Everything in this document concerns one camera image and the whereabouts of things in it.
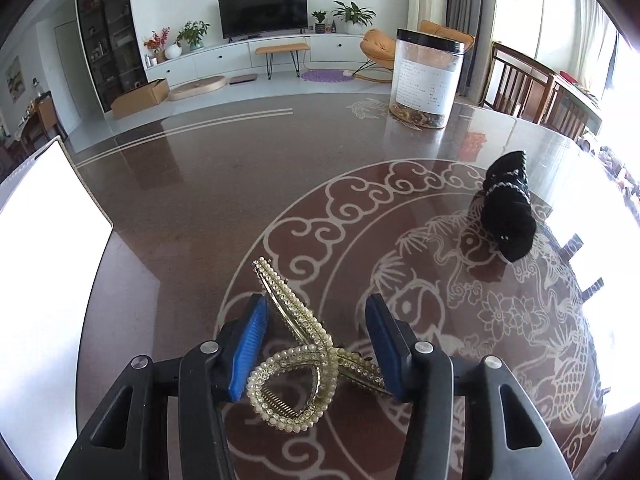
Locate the cardboard box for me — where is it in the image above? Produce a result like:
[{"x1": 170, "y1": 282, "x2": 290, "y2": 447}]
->
[{"x1": 110, "y1": 78, "x2": 171, "y2": 120}]

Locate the bushy green potted plant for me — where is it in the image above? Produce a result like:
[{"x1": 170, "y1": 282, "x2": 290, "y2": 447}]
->
[{"x1": 176, "y1": 20, "x2": 211, "y2": 51}]

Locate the dark display cabinet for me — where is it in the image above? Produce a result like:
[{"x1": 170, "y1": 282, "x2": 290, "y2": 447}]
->
[{"x1": 75, "y1": 0, "x2": 148, "y2": 113}]

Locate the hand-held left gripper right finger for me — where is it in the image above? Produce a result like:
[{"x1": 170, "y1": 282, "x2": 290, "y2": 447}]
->
[{"x1": 365, "y1": 294, "x2": 576, "y2": 480}]

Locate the black television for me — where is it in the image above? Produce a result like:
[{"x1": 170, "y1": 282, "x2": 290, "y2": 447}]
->
[{"x1": 218, "y1": 0, "x2": 308, "y2": 41}]

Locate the broad-leaf potted plant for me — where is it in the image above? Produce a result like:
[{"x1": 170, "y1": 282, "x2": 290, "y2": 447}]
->
[{"x1": 332, "y1": 1, "x2": 377, "y2": 36}]

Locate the round tan floor mat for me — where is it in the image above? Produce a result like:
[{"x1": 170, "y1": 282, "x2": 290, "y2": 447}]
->
[{"x1": 167, "y1": 75, "x2": 228, "y2": 102}]

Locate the pearl hair clip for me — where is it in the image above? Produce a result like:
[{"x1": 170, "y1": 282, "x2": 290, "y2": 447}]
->
[{"x1": 246, "y1": 257, "x2": 396, "y2": 433}]

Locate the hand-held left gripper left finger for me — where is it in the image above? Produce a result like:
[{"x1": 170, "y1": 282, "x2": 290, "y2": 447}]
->
[{"x1": 55, "y1": 292, "x2": 271, "y2": 480}]

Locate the grey curtain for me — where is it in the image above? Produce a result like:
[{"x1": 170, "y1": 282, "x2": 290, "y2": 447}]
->
[{"x1": 445, "y1": 0, "x2": 498, "y2": 101}]

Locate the wooden bench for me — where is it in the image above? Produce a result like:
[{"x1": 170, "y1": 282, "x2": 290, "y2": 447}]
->
[{"x1": 255, "y1": 42, "x2": 312, "y2": 80}]

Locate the wooden dining chair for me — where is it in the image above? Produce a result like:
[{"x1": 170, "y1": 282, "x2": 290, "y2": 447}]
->
[
  {"x1": 540, "y1": 77, "x2": 603, "y2": 141},
  {"x1": 482, "y1": 41, "x2": 556, "y2": 121}
]

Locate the red flower arrangement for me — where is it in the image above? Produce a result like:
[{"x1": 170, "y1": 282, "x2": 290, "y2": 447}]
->
[{"x1": 142, "y1": 27, "x2": 171, "y2": 63}]

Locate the round brown patterned desktop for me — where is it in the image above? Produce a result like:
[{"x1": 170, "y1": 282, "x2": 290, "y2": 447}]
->
[{"x1": 65, "y1": 92, "x2": 640, "y2": 480}]

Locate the orange lounge chair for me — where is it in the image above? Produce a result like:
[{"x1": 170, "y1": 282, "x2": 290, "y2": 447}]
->
[{"x1": 352, "y1": 20, "x2": 476, "y2": 83}]

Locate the black velvet hair claw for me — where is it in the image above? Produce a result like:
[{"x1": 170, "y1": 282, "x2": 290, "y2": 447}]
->
[{"x1": 480, "y1": 150, "x2": 537, "y2": 263}]

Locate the clear jar with black lid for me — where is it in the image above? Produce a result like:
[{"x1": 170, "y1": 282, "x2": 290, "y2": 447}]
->
[{"x1": 389, "y1": 28, "x2": 467, "y2": 131}]

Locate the purple round rug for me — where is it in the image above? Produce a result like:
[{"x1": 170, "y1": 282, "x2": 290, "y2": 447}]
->
[{"x1": 301, "y1": 69, "x2": 353, "y2": 83}]

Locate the white television cabinet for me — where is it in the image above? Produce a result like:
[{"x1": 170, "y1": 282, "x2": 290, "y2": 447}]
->
[{"x1": 145, "y1": 32, "x2": 371, "y2": 86}]

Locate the framed landscape painting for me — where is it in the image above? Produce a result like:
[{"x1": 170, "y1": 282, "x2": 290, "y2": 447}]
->
[{"x1": 5, "y1": 56, "x2": 25, "y2": 98}]

